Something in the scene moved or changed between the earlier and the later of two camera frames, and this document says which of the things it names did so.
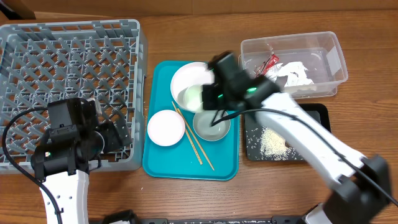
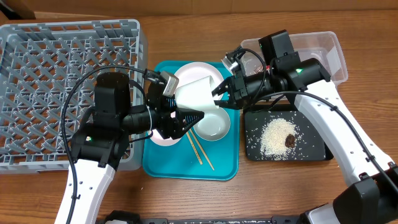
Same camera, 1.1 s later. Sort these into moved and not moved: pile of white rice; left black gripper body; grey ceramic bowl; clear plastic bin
Moved: left black gripper body
Not moved: pile of white rice; grey ceramic bowl; clear plastic bin
